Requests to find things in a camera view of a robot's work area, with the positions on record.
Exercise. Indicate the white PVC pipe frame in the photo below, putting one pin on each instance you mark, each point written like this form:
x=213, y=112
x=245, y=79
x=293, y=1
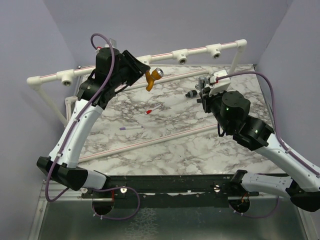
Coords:
x=181, y=56

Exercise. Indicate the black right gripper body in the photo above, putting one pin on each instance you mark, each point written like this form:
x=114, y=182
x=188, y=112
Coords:
x=210, y=103

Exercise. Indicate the orange plastic faucet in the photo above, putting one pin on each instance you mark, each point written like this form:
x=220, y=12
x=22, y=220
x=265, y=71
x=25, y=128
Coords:
x=153, y=76

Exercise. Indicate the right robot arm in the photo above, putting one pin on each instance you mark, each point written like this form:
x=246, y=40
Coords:
x=300, y=185

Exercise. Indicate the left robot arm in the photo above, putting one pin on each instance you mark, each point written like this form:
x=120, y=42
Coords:
x=112, y=69

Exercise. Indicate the red white marker pen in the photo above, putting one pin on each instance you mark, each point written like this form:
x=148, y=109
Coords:
x=152, y=109

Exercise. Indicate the black mounting rail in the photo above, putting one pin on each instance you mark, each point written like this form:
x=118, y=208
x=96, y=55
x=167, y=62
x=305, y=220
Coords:
x=169, y=191

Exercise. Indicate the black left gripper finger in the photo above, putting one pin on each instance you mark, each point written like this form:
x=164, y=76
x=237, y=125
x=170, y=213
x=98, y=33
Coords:
x=130, y=79
x=136, y=67

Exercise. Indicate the purple white marker pen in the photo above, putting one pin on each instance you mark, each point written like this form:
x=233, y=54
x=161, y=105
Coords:
x=131, y=127

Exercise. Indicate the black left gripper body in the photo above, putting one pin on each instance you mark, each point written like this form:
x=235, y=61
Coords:
x=126, y=71

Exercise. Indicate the chrome metal faucet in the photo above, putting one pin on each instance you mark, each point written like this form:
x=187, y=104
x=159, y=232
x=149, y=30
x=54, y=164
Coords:
x=202, y=82

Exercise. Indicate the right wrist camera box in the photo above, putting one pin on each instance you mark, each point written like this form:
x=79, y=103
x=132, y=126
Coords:
x=219, y=86

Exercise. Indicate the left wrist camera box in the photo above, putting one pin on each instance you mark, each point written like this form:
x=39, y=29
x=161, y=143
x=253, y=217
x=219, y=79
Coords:
x=112, y=43

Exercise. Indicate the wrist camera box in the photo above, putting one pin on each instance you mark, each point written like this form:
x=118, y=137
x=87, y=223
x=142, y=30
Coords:
x=219, y=86
x=112, y=43

